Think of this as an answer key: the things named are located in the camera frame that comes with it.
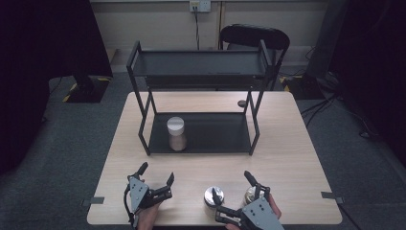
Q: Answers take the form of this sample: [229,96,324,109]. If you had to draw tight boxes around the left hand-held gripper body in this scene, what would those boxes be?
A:
[127,176,173,214]

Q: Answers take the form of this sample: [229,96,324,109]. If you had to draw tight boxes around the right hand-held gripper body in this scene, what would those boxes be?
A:
[214,184,285,230]

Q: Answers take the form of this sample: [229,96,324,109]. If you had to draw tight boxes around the glass jar with white lid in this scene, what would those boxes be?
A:
[166,116,188,152]

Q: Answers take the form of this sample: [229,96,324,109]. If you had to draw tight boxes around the black metal two-tier rack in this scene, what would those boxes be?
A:
[125,39,276,157]

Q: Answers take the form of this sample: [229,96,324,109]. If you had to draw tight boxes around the person's right hand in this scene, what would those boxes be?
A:
[267,194,282,220]

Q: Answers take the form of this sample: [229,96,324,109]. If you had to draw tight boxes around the person's left hand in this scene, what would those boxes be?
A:
[137,200,164,230]

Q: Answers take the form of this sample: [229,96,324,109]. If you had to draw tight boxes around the black stand base yellow tape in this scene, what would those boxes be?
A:
[280,74,325,101]
[62,75,112,104]

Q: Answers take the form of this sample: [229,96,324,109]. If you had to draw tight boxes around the black chair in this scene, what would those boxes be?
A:
[219,23,291,92]

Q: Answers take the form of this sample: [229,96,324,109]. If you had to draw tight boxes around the black curtain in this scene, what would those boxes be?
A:
[0,0,113,175]

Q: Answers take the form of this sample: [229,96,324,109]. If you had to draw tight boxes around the grey upright panel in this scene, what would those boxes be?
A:
[305,0,348,81]

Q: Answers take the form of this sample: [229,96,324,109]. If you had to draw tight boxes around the dark curtain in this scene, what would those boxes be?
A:
[328,0,406,167]

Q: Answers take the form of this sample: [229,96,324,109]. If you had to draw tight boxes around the left hand-held gripper cable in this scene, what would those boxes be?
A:
[123,186,137,230]

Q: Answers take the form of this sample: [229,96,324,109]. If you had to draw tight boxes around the grey table edge bracket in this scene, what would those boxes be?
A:
[320,191,346,205]
[80,196,105,208]

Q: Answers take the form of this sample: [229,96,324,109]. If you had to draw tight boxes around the black floor cables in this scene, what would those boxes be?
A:
[300,91,341,128]

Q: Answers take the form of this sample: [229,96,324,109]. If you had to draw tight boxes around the black power cable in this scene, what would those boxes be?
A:
[192,6,201,51]

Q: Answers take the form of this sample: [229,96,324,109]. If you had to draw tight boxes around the white wall socket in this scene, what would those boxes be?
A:
[189,0,213,13]

